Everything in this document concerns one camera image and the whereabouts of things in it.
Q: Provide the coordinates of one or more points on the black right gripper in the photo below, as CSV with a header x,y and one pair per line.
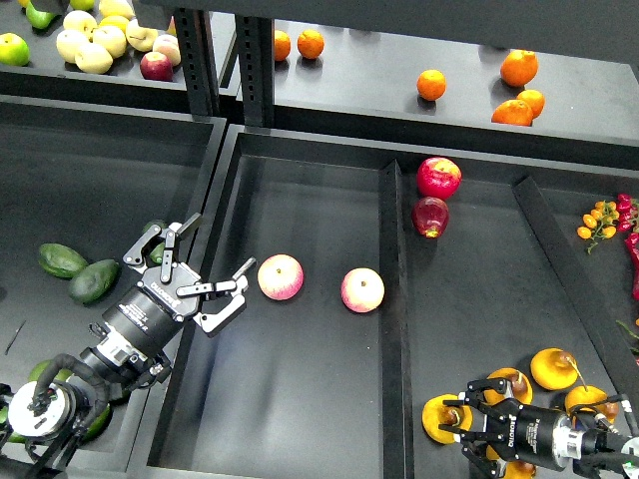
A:
x,y
529,434

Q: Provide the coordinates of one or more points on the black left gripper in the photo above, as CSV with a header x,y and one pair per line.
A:
x,y
150,309

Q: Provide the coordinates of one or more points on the dark green avocado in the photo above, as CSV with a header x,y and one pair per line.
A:
x,y
93,281

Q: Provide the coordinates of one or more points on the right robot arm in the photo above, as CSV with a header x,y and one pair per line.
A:
x,y
603,448

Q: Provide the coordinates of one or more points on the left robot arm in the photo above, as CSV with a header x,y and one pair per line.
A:
x,y
55,412

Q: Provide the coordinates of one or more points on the dark avocado upper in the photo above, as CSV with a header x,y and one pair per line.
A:
x,y
156,254

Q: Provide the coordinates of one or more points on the yellow pear bottom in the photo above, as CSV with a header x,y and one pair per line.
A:
x,y
511,470

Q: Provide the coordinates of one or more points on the dark avocado far left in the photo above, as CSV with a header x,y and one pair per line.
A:
x,y
60,260

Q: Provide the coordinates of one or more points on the black tray divider centre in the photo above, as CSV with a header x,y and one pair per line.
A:
x,y
395,386

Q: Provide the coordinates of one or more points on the pink apple left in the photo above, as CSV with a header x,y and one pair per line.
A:
x,y
280,277

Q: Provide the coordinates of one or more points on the pink apple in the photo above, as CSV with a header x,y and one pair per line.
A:
x,y
362,290
280,277

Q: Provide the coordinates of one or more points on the light green mango upper left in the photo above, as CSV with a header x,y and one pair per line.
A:
x,y
40,371

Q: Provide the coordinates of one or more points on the black left tray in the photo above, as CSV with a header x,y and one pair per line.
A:
x,y
89,177

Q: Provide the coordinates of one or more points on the black tray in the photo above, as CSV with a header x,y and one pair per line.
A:
x,y
289,389
89,177

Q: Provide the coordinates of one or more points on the light green mango lower right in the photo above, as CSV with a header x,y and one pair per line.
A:
x,y
99,424

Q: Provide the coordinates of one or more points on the black middle tray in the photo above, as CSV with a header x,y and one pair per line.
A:
x,y
289,389

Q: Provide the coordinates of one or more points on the pink apple right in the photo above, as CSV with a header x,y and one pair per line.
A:
x,y
362,290

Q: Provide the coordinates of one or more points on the dark red apple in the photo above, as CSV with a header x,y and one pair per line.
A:
x,y
430,217

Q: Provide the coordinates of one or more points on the red apple on shelf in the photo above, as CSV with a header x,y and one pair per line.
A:
x,y
156,66

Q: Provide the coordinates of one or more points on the orange cherry tomato bunch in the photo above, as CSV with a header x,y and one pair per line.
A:
x,y
598,225

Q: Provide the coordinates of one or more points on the pale pink peach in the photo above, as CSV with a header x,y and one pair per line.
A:
x,y
168,45

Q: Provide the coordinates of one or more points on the bright red apple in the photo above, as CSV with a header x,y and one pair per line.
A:
x,y
438,177

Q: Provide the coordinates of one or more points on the red chili peppers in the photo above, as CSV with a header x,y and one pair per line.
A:
x,y
627,207

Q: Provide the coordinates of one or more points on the yellow lemon on shelf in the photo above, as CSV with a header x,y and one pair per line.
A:
x,y
119,21

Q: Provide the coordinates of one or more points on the green apple on shelf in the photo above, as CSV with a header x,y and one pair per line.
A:
x,y
14,50

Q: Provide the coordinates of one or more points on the green pepper on shelf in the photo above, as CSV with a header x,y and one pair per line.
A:
x,y
39,20

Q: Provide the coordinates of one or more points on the black shelf post left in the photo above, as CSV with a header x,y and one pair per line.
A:
x,y
198,61

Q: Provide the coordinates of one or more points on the black shelf post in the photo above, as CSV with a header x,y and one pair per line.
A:
x,y
198,61
255,41

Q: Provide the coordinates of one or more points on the orange half hidden by post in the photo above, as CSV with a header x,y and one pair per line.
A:
x,y
282,45

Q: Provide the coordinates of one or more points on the black shelf post right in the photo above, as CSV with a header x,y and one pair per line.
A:
x,y
255,41

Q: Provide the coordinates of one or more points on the orange near post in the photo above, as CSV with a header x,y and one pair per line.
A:
x,y
310,44

